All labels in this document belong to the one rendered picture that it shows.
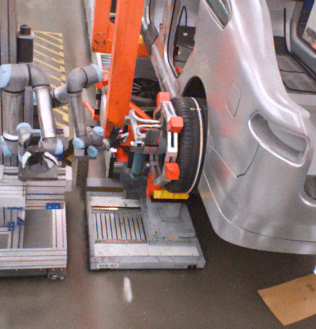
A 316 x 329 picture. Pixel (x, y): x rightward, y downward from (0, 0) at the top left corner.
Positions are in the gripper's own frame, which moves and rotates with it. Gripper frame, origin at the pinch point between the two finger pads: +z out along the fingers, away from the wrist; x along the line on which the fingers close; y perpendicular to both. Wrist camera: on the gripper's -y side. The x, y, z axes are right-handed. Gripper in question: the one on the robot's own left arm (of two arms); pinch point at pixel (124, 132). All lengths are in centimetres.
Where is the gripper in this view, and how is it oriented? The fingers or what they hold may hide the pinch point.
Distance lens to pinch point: 328.0
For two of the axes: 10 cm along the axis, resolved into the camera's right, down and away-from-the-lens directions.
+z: 5.7, -3.7, 7.3
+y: -1.6, 8.2, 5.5
